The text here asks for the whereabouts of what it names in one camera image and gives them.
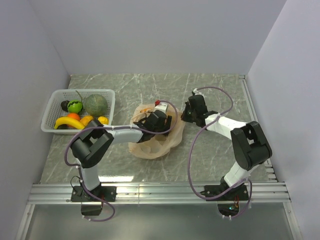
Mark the orange translucent plastic bag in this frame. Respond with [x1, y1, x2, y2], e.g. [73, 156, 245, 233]
[128, 103, 185, 160]

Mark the orange fruit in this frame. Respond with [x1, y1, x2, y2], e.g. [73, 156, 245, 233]
[67, 113, 81, 121]

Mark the yellow banana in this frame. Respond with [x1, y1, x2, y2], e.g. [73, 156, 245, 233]
[54, 116, 85, 130]

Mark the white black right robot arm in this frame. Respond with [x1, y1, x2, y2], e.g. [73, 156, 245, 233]
[181, 94, 273, 200]

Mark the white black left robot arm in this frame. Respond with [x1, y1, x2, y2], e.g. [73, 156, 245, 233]
[70, 110, 173, 201]

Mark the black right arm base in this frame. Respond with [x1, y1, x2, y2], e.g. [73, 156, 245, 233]
[200, 177, 253, 220]

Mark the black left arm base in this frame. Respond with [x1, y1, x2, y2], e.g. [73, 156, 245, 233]
[70, 176, 117, 218]

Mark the dark brown round fruit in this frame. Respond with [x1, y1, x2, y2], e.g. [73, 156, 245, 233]
[60, 100, 70, 112]

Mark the small yellow lemon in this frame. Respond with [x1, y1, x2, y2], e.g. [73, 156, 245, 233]
[97, 116, 109, 125]

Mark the netted green melon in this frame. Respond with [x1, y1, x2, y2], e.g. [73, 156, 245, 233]
[83, 94, 108, 117]

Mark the yellow mango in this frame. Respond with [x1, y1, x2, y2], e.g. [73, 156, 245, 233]
[80, 115, 94, 127]

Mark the bright green watermelon toy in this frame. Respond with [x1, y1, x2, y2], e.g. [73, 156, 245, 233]
[68, 100, 83, 114]

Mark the dark green avocado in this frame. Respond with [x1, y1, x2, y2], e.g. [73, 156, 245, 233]
[57, 124, 68, 130]

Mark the white plastic basket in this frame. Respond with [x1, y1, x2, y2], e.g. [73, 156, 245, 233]
[40, 89, 116, 135]

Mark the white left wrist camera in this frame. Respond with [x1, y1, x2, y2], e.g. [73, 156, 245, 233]
[154, 100, 168, 114]

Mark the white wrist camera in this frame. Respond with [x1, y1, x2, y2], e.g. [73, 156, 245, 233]
[192, 88, 205, 98]
[154, 100, 168, 114]

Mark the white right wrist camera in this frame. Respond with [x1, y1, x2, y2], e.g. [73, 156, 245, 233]
[192, 88, 205, 98]

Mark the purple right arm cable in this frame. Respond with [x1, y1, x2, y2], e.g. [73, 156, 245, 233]
[187, 86, 253, 220]

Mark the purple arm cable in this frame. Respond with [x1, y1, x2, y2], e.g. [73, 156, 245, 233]
[64, 99, 179, 223]
[187, 86, 253, 220]

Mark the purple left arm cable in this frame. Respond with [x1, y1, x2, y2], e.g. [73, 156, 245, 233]
[64, 99, 179, 223]

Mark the white edge rail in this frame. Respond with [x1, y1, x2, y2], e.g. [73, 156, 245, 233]
[238, 75, 275, 174]

